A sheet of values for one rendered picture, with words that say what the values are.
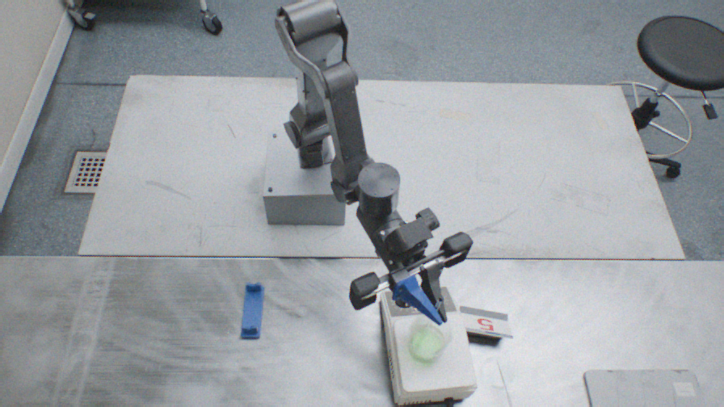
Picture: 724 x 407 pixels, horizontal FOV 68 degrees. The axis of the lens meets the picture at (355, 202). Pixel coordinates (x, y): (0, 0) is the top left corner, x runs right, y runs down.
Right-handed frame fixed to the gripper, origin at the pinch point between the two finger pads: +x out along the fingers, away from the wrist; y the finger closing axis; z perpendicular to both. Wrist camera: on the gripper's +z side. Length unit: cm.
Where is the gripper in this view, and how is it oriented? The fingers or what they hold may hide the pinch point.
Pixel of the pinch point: (430, 301)
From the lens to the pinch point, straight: 75.7
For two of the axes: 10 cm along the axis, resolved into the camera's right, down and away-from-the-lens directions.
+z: 0.5, -5.3, -8.4
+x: 4.5, 7.6, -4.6
